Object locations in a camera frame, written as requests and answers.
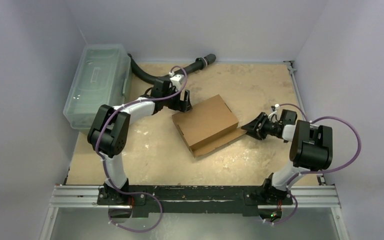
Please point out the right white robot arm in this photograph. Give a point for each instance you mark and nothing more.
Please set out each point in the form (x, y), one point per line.
(311, 150)

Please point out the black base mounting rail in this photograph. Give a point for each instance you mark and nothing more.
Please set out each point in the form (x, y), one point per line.
(249, 201)

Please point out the clear plastic storage bin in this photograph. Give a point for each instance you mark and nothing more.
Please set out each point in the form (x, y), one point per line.
(103, 77)

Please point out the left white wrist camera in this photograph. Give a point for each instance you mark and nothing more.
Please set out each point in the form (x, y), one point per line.
(177, 81)

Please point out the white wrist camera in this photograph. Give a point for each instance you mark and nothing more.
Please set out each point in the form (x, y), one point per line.
(273, 114)
(177, 81)

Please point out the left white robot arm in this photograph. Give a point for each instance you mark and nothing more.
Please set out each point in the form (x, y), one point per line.
(109, 131)

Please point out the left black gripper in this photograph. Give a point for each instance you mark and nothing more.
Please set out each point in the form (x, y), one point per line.
(181, 105)

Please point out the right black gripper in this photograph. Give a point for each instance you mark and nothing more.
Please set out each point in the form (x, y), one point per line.
(261, 124)

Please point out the aluminium frame extrusion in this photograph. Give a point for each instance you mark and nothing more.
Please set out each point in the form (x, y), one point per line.
(74, 196)

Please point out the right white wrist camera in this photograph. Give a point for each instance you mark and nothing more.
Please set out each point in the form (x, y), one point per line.
(273, 114)

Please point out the brown cardboard box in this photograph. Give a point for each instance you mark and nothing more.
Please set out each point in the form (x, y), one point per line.
(209, 126)

